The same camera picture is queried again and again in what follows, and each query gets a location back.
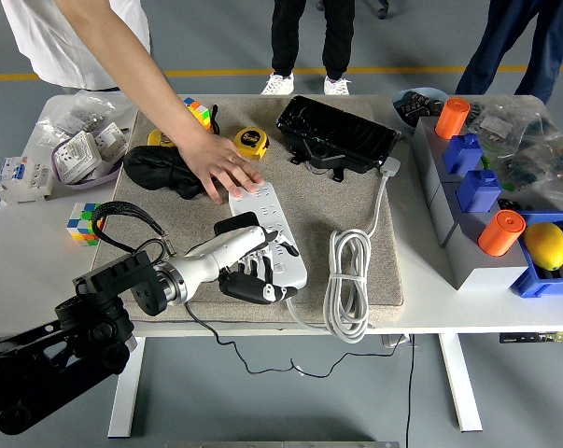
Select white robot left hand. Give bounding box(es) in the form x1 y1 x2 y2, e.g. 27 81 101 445
168 226 301 307

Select person's left hand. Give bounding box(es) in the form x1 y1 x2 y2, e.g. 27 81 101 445
176 133 266 205

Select black power adapter plug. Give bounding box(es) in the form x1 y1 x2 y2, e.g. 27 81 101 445
214 211 260 237

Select white power strip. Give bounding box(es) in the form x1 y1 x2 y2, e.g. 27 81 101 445
228 182 309 291

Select colourful puzzle cube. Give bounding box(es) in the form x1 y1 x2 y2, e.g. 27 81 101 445
66 203 106 246
182 96 212 132

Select black cloth pouch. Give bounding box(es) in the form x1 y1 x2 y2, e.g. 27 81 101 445
122 146 207 201

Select grey-brown mat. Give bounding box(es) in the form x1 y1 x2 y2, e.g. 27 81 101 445
83 95 406 326

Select black table control panel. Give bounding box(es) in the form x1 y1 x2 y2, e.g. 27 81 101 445
499 331 563 344

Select black wrapped electronic device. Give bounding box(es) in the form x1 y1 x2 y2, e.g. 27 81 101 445
275 95 402 183

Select white table leg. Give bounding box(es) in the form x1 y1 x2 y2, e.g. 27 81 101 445
438 333 484 433
106 336 147 440

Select clear bag of screws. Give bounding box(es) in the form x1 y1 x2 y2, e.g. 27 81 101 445
36 88 140 146

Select person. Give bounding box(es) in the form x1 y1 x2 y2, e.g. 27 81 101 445
260 0 357 97
454 0 563 105
0 0 151 92

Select blue plastic bin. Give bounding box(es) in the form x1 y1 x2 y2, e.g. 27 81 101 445
510 209 563 299

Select blue bowl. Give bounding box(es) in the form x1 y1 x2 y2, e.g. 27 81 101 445
391 87 450 130

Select grey under-table box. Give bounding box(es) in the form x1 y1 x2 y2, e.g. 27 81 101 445
382 333 416 349

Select white circuit breaker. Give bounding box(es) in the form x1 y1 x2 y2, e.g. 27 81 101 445
0 156 54 205

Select grey storage box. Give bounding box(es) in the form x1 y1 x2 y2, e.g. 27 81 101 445
442 209 530 291
411 115 486 202
428 179 511 248

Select yellow lemon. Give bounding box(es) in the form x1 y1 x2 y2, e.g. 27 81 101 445
523 221 563 272

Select dark circuit boards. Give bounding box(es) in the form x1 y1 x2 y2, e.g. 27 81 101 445
396 91 444 120

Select orange cylinder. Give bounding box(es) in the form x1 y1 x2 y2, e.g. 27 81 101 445
434 96 472 140
477 209 528 258

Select blue plastic block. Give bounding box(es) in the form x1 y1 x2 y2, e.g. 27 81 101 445
456 168 502 214
443 133 484 176

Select clear bag of electronic parts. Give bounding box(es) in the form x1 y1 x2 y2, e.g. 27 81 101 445
467 95 563 160
495 139 563 211

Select yellow tape measure with strap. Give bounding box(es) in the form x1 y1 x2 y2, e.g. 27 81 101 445
208 105 271 162

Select thin black adapter cord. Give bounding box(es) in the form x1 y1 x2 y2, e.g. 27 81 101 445
183 301 406 379

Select white wall socket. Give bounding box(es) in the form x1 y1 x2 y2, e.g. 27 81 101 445
52 130 100 184
91 121 128 162

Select white power strip cable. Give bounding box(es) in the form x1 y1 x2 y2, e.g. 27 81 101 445
280 157 402 345

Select black hanging cable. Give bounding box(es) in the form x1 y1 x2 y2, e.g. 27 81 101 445
404 333 415 448

